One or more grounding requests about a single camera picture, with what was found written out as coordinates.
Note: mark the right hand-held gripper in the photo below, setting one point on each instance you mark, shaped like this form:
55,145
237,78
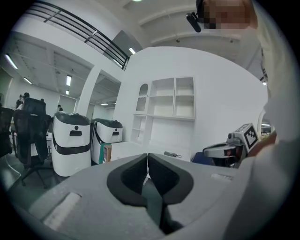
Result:
243,138

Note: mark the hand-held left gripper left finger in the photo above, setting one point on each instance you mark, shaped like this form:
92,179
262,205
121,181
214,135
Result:
93,201

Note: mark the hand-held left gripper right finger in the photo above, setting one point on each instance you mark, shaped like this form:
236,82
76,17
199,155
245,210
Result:
199,187

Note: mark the white desk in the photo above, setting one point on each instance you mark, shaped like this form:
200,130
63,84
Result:
140,150

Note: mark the person's right hand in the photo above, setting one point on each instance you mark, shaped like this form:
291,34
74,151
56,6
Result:
263,143

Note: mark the blue chair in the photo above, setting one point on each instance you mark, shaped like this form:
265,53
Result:
201,159

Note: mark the cardboard box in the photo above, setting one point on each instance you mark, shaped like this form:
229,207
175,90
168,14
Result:
107,152

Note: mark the large white black mobile robot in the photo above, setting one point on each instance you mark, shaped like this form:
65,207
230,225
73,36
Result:
70,145

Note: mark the small white black mobile robot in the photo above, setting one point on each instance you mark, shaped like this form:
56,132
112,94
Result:
105,138

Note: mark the white shelf unit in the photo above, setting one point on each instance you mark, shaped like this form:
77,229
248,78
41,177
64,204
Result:
164,105

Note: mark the tall black mesh office chair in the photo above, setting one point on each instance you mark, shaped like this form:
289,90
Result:
30,136

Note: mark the long ceiling light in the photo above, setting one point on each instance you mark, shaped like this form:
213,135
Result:
132,50
27,80
68,80
11,61

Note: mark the person's head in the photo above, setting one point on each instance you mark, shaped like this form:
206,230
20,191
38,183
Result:
227,14

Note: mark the black metal railing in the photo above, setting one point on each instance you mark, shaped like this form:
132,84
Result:
93,35

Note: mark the black head camera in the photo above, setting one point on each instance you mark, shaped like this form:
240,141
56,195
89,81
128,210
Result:
194,20

